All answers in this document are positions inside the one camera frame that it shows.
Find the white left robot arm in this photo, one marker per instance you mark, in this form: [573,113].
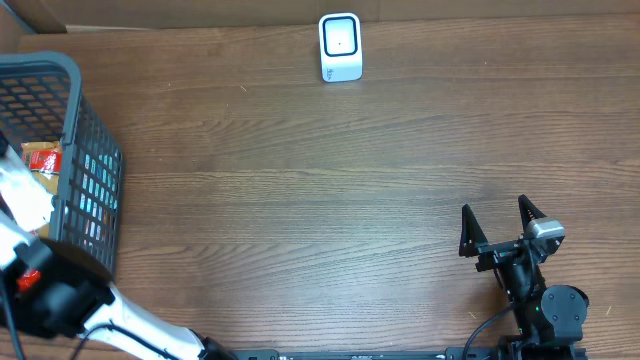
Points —
[51,288]

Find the white barcode scanner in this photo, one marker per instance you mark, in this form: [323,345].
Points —
[340,45]

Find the dark grey plastic basket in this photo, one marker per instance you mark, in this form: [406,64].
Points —
[42,100]

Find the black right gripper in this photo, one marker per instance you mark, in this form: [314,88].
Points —
[473,235]

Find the orange spaghetti packet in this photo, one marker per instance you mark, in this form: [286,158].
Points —
[43,160]

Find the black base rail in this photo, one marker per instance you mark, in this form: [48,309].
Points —
[451,353]

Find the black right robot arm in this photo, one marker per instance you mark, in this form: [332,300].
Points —
[549,318]

